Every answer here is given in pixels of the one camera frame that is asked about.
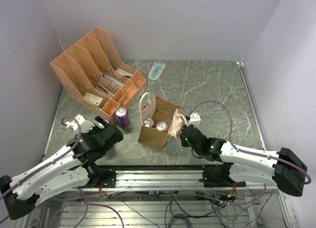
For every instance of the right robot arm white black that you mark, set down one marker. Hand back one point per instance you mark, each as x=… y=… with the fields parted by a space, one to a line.
x=283 y=168

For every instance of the blue white blister pack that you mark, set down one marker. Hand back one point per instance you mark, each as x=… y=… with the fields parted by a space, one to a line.
x=156 y=70

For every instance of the white red box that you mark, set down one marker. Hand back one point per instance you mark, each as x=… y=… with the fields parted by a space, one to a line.
x=94 y=99

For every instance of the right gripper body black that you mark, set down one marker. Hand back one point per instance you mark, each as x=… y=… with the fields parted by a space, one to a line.
x=184 y=143

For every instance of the red soda can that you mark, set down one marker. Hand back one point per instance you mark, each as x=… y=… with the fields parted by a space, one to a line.
x=148 y=122
x=162 y=126

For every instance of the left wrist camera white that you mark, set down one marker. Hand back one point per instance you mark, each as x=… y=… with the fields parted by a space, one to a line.
x=79 y=124

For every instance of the canvas bag brown printed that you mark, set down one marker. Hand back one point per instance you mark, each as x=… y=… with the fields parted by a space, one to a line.
x=159 y=109

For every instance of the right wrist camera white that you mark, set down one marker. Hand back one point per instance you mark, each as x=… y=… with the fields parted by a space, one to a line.
x=193 y=119

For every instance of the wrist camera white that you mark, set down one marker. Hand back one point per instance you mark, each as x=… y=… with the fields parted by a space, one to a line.
x=193 y=119
x=79 y=124

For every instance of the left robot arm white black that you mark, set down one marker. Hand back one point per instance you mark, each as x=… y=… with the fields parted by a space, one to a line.
x=72 y=166

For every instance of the orange plastic file organizer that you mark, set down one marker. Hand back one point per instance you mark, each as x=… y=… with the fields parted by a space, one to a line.
x=90 y=66

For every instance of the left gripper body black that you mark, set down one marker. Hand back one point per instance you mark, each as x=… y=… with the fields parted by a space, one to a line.
x=97 y=129

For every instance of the white box in organizer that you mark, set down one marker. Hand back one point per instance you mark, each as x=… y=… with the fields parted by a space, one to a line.
x=124 y=73

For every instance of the aluminium mounting rail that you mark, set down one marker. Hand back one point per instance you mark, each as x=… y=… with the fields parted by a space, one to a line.
x=125 y=180

